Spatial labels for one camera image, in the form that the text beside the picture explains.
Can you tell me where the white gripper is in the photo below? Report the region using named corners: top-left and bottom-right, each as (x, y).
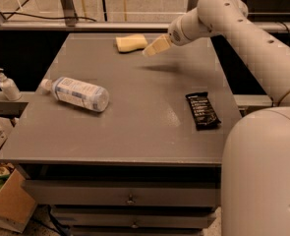
top-left (143, 16), bottom-right (194, 57)

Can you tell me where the yellow sponge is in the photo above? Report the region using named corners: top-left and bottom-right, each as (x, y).
top-left (116, 34), bottom-right (147, 53)

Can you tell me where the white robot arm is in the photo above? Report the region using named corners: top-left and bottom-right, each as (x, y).
top-left (144, 0), bottom-right (290, 236)

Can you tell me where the black rxbar chocolate bar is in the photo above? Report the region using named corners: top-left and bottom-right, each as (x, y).
top-left (185, 91), bottom-right (221, 130)

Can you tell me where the grey drawer cabinet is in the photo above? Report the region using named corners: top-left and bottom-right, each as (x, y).
top-left (0, 33), bottom-right (240, 236)

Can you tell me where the clear plastic bottle lying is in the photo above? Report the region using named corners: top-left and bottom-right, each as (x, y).
top-left (40, 77), bottom-right (109, 112)

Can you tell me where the top grey drawer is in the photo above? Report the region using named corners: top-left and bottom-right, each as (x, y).
top-left (22, 180), bottom-right (220, 207)

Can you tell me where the grey drawer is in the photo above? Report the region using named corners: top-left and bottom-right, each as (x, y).
top-left (22, 180), bottom-right (220, 207)
top-left (52, 206), bottom-right (216, 229)

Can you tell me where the white pump dispenser bottle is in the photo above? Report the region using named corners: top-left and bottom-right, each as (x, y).
top-left (0, 68), bottom-right (22, 101)

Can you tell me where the middle grey drawer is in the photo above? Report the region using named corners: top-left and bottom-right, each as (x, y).
top-left (52, 206), bottom-right (216, 229)

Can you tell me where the open cardboard box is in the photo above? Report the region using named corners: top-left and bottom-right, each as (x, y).
top-left (0, 170), bottom-right (37, 233)

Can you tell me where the metal railing frame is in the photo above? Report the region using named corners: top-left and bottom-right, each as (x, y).
top-left (0, 0), bottom-right (290, 34)

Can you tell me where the black cable on floor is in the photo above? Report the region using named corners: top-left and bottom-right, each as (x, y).
top-left (0, 11), bottom-right (97, 23)

